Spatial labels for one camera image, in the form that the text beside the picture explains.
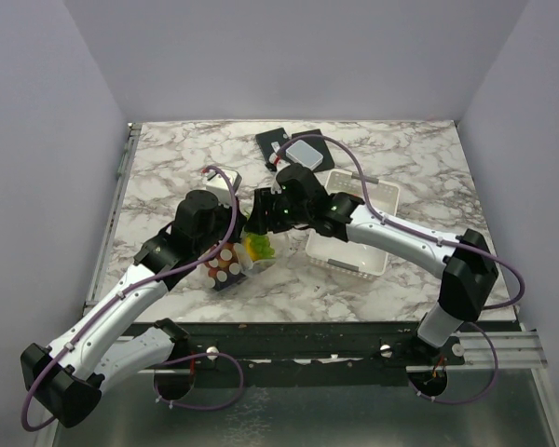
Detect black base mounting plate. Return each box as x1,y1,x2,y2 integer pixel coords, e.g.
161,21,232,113
120,318,523,390

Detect aluminium rail left edge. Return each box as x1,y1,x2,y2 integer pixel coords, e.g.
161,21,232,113
83,122,143,313

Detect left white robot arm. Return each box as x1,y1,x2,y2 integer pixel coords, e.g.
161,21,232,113
20,190,246,432

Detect clear polka dot zip bag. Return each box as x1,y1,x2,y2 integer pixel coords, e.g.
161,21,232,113
198,213,286,291

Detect purple toy eggplant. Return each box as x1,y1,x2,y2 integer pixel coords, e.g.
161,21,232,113
212,270,247,291

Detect black box with label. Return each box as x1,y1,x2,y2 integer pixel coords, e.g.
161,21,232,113
254,127,289,172

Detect white perforated plastic basket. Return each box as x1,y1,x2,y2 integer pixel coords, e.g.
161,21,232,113
306,169,400,280

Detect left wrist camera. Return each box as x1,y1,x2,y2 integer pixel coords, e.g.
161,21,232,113
204,168,242,207

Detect red yellow toy fruit cluster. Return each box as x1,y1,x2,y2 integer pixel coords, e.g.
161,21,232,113
205,249,237,282

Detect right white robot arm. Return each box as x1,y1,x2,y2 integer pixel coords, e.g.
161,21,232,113
245,164,498,364

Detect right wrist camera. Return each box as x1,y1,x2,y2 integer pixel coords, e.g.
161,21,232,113
267,153,282,194

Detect yellow toy bell pepper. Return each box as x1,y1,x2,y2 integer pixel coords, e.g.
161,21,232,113
242,237,259,262

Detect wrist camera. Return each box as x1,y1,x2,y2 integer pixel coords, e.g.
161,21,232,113
204,168,242,207
267,153,282,194

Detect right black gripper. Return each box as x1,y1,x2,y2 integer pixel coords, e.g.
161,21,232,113
243,187,310,236

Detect aluminium extrusion right front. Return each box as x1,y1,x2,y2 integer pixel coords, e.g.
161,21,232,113
451,331,548,371

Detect green toy grapes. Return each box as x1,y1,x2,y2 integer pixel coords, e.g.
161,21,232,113
247,233,275,261

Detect white grey small device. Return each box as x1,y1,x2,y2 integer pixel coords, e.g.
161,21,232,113
285,140,323,170

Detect black flat box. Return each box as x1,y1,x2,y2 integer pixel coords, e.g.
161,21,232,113
291,129,335,173

